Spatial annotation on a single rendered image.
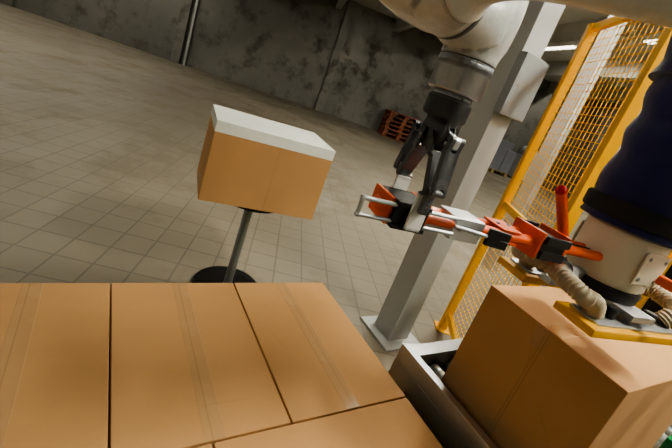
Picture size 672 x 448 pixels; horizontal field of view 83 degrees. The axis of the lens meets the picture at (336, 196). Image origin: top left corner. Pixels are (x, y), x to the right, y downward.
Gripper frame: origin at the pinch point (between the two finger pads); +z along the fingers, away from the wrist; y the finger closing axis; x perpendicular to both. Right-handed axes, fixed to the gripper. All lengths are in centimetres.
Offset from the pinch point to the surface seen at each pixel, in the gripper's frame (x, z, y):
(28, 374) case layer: 60, 65, 21
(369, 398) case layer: -26, 65, 18
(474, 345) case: -55, 44, 19
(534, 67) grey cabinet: -103, -53, 105
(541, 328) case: -58, 26, 6
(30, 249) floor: 107, 120, 155
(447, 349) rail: -63, 60, 36
